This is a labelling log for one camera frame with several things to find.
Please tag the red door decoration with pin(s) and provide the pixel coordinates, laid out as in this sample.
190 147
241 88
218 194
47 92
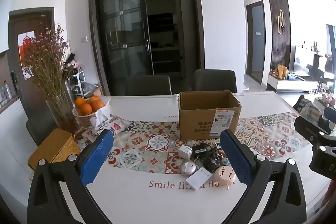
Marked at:
25 53

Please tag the white fruit basket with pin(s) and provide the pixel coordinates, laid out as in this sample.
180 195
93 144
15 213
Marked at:
88 119

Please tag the floral fabric tissue cover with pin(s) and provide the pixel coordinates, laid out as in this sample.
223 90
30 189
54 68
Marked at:
115 125

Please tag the television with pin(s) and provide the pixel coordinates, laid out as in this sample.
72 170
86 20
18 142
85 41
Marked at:
302 61

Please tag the orange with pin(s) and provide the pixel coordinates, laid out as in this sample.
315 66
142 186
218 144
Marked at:
86 109
80 102
94 98
98 106

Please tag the white shoe rack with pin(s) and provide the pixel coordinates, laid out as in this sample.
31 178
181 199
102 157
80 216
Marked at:
77 82

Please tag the dark interior door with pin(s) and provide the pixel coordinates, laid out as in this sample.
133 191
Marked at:
256 43

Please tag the dark slatted wall panel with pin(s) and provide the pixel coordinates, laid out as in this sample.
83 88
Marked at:
273 29

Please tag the pile of plush toys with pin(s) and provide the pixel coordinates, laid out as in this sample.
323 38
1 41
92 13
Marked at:
72 62

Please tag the black power adapter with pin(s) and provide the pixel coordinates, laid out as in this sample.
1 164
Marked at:
200 150

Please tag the dark grey chair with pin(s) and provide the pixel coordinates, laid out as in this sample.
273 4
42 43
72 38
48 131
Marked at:
215 81
39 127
148 86

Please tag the printed cushion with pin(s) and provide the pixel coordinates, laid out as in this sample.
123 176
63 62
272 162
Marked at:
312 111

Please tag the silver round device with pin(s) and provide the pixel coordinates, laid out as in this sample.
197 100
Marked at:
189 167

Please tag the white light switch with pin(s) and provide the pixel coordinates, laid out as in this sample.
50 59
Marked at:
84 39

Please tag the white plug charger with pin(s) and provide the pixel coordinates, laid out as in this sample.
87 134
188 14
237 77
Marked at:
185 151

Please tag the brown entry door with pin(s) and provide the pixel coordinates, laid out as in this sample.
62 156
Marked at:
39 22

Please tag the black round device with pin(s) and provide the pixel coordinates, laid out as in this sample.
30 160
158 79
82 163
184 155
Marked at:
211 165

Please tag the black door lock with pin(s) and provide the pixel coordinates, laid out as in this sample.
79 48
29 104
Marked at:
14 82

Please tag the white card box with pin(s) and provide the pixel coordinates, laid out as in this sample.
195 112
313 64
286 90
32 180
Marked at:
199 179

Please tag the brown cardboard box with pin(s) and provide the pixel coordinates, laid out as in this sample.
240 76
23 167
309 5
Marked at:
199 121

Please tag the white tv cabinet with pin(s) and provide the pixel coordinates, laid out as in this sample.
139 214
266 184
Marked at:
294 86

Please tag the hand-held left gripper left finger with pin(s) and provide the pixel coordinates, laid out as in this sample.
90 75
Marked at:
97 158

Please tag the yellow woven box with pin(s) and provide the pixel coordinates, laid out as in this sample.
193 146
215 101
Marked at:
52 148

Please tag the pink round device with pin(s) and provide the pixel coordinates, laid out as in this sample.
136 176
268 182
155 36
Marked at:
223 175

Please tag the yellow bag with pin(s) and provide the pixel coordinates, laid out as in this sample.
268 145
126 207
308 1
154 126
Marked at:
283 72

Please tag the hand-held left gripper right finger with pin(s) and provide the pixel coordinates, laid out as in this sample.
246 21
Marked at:
236 158

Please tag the gold wall ornament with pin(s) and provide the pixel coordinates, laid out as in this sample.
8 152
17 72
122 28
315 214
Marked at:
281 22

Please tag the glass vase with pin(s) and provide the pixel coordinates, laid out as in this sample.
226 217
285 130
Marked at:
61 113

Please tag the dark sliding glass door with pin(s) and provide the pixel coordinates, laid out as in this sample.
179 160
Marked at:
126 29

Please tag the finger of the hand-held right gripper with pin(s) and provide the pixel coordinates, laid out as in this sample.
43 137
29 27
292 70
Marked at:
330 115
308 125

